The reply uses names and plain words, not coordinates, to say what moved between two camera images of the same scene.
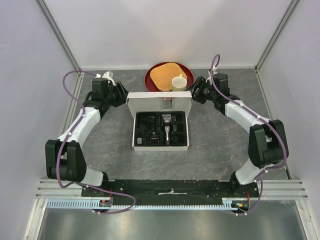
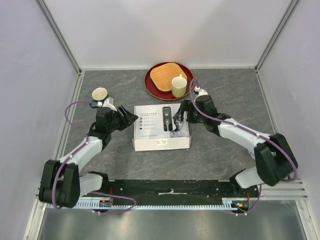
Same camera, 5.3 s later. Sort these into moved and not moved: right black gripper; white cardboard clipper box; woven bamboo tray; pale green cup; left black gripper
Moved: white cardboard clipper box; right black gripper; left black gripper
Not moved: pale green cup; woven bamboo tray
